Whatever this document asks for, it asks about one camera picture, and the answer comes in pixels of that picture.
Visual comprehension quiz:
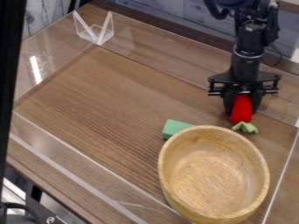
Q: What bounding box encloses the red plush strawberry toy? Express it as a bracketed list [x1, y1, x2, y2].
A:
[228, 94, 257, 134]

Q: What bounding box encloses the black cable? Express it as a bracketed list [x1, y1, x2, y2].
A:
[1, 201, 28, 214]

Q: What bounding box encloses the black metal table leg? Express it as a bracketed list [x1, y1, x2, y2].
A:
[25, 184, 66, 224]

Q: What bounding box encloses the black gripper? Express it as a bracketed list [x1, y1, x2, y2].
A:
[208, 71, 281, 116]

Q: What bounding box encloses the wooden oval bowl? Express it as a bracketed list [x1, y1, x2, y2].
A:
[157, 125, 270, 224]

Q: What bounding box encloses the clear acrylic tray wall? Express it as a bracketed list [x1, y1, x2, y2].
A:
[6, 8, 299, 224]

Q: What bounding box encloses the black vertical post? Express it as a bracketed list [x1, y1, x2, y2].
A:
[0, 0, 26, 198]

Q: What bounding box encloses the clear acrylic corner bracket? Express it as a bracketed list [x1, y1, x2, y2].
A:
[72, 11, 114, 46]

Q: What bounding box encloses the green foam block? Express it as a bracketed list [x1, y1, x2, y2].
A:
[162, 119, 192, 140]

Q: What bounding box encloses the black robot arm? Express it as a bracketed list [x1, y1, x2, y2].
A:
[202, 0, 280, 116]

